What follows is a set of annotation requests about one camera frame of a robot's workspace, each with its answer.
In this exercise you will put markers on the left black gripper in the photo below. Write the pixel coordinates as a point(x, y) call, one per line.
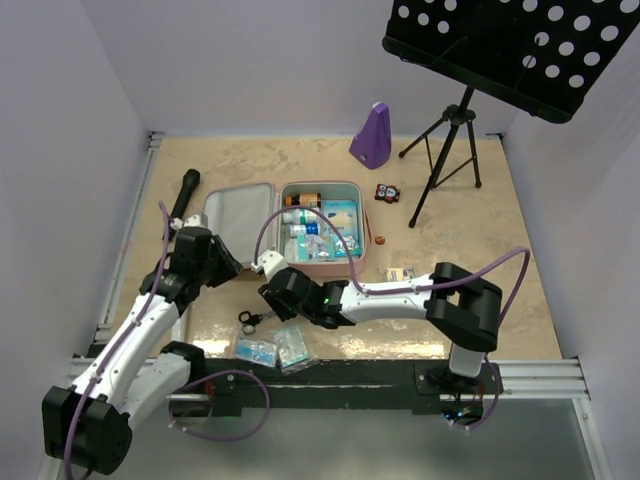
point(230, 265)

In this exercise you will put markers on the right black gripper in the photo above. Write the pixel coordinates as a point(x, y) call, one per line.
point(283, 312)

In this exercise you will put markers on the black handled scissors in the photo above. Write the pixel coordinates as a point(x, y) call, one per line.
point(254, 319)

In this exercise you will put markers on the teal topped zip bag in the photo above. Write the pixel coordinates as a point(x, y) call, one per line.
point(314, 248)

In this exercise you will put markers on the white blue small bottle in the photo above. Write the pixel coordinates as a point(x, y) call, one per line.
point(303, 229)

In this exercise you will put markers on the pink medicine kit case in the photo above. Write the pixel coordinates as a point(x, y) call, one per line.
point(249, 220)

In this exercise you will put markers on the white green bottle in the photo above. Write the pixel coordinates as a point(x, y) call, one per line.
point(299, 216)

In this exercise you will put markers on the brown medicine bottle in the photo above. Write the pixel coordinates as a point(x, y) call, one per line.
point(312, 200)

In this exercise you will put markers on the large blue packet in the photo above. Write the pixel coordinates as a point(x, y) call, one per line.
point(343, 214)

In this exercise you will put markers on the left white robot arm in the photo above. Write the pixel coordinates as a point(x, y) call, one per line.
point(90, 423)

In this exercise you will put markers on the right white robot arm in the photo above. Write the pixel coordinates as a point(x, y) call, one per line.
point(463, 307)

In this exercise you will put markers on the teal blister pack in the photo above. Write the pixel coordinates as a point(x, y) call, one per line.
point(294, 354)

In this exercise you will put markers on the blue white sachet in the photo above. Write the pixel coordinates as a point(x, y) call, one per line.
point(258, 352)

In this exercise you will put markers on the white tube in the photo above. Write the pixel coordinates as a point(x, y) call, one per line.
point(178, 330)

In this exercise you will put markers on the black microphone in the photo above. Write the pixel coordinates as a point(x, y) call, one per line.
point(190, 182)

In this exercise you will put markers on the bandage packet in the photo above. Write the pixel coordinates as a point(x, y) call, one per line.
point(398, 274)

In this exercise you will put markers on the owl pattern block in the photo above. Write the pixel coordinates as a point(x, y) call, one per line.
point(387, 193)

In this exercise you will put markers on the purple metronome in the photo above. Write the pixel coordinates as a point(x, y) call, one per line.
point(372, 145)

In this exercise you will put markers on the black music stand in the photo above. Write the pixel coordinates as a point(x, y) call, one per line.
point(541, 57)

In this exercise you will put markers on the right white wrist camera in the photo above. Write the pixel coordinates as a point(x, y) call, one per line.
point(269, 264)

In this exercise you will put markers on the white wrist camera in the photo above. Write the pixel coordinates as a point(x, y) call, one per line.
point(269, 264)
point(196, 220)

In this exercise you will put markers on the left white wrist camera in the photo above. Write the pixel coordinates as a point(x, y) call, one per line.
point(196, 220)

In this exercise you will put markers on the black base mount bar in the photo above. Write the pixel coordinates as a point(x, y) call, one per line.
point(422, 387)

